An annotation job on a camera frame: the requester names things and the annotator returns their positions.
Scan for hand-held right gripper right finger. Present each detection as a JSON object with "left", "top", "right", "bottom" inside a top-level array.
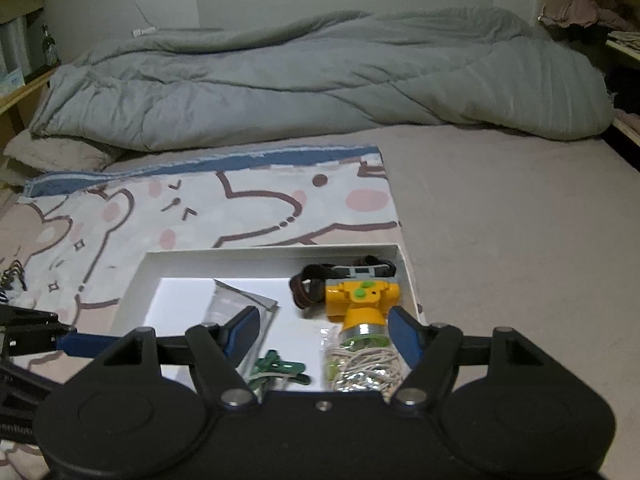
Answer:
[{"left": 387, "top": 306, "right": 549, "bottom": 407}]

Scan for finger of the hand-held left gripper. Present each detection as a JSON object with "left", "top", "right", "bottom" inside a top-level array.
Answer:
[
  {"left": 0, "top": 327, "right": 123, "bottom": 359},
  {"left": 0, "top": 304, "right": 60, "bottom": 331}
]

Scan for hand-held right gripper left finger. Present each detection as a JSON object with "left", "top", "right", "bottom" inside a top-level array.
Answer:
[{"left": 92, "top": 305, "right": 262, "bottom": 407}]

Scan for clear plastic bag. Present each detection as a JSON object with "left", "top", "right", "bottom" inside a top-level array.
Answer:
[{"left": 202, "top": 280, "right": 280, "bottom": 362}]

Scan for green clips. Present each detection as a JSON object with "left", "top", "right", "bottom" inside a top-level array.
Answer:
[{"left": 249, "top": 349, "right": 309, "bottom": 392}]

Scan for clear bag of rubber bands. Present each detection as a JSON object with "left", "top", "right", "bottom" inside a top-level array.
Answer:
[{"left": 320, "top": 325, "right": 402, "bottom": 402}]

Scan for yellow headlamp with strap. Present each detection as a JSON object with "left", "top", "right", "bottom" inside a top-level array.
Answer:
[{"left": 289, "top": 255, "right": 402, "bottom": 352}]

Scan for white cardboard box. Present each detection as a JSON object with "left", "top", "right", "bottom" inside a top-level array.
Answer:
[{"left": 111, "top": 244, "right": 426, "bottom": 397}]

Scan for printed blanket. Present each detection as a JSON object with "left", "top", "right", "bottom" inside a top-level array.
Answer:
[{"left": 0, "top": 145, "right": 402, "bottom": 480}]

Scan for beige bed sheet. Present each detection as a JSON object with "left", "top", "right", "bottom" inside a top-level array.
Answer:
[{"left": 0, "top": 125, "right": 640, "bottom": 411}]

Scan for beige pillow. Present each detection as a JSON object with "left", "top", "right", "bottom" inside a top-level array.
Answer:
[{"left": 2, "top": 129, "right": 117, "bottom": 177}]

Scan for wooden bookshelf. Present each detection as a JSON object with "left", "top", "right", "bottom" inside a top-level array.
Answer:
[{"left": 0, "top": 0, "right": 62, "bottom": 128}]

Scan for pale blue pack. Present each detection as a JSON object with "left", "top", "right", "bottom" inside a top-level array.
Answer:
[{"left": 0, "top": 67, "right": 27, "bottom": 97}]

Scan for grey duvet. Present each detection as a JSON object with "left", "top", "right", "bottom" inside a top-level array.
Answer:
[{"left": 30, "top": 7, "right": 614, "bottom": 154}]

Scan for glass bottle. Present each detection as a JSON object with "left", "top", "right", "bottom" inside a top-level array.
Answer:
[{"left": 42, "top": 25, "right": 61, "bottom": 69}]

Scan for pink cloth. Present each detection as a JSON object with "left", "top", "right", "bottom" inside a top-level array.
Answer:
[{"left": 539, "top": 0, "right": 637, "bottom": 32}]

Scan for beige folded cloth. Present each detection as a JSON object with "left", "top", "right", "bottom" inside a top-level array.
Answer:
[{"left": 606, "top": 30, "right": 640, "bottom": 54}]

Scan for black wire coil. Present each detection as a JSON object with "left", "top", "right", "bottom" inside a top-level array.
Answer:
[{"left": 0, "top": 259, "right": 27, "bottom": 292}]

